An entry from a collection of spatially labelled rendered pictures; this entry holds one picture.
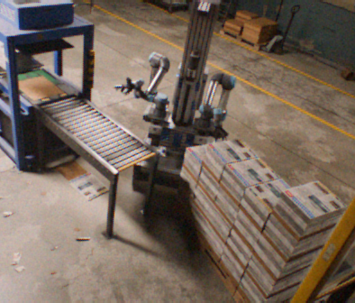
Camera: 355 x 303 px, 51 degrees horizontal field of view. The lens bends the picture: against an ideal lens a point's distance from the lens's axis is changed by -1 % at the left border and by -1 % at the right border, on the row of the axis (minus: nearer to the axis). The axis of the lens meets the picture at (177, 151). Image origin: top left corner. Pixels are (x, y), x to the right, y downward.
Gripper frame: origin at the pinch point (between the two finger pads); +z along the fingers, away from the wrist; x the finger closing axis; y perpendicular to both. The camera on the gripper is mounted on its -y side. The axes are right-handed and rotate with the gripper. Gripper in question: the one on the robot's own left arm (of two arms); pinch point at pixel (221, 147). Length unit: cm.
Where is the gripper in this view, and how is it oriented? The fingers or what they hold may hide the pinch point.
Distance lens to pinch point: 342.9
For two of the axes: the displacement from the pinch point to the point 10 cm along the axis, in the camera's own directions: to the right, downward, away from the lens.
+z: 0.8, 9.8, 1.7
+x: -8.7, 1.5, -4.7
